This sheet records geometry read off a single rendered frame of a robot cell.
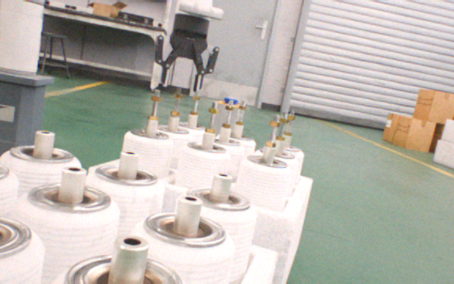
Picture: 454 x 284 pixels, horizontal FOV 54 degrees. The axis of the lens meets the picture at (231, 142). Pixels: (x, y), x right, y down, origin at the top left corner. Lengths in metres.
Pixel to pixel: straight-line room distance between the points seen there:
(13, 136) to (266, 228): 0.67
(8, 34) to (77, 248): 0.81
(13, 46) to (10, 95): 0.11
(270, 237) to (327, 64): 5.61
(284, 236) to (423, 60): 6.20
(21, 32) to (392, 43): 5.89
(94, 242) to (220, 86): 5.70
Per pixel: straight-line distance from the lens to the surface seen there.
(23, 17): 1.16
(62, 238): 0.42
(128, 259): 0.29
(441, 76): 7.03
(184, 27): 0.94
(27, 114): 1.16
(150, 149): 0.84
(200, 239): 0.39
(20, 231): 0.37
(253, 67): 6.13
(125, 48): 6.12
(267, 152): 0.80
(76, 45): 6.23
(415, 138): 4.64
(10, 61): 1.17
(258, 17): 6.17
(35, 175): 0.57
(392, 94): 6.68
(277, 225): 0.75
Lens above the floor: 0.40
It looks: 9 degrees down
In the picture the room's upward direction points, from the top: 11 degrees clockwise
